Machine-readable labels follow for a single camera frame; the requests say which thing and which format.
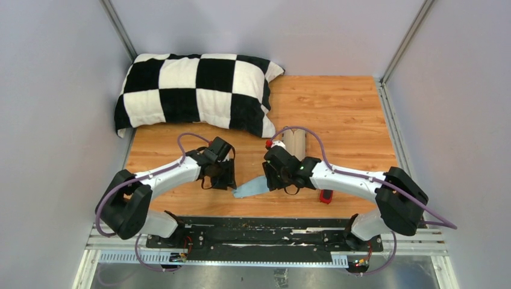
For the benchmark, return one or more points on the light blue cleaning cloth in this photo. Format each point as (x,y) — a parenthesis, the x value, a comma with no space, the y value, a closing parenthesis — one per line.
(253,187)

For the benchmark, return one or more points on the beige plaid glasses case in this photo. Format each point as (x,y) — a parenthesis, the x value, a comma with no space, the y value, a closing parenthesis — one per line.
(295,141)

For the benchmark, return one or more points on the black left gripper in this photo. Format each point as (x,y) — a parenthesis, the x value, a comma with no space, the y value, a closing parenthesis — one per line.
(229,180)

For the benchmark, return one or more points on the aluminium rail frame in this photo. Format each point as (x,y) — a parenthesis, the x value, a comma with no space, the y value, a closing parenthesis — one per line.
(109,251)

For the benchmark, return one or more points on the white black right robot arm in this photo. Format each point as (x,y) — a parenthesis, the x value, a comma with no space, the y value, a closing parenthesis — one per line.
(400,201)

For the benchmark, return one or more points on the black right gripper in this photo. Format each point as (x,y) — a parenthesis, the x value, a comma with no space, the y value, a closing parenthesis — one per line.
(273,183)

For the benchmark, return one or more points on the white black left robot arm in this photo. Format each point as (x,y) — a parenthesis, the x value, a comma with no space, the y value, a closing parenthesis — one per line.
(123,210)

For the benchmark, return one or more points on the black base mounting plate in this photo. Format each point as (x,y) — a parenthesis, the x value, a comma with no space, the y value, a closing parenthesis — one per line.
(255,239)

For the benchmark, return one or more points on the red sunglasses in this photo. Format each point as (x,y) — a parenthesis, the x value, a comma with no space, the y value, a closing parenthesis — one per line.
(326,196)

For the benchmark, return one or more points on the black and white checkered pillow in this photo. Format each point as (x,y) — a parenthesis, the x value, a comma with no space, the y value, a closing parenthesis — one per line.
(230,91)

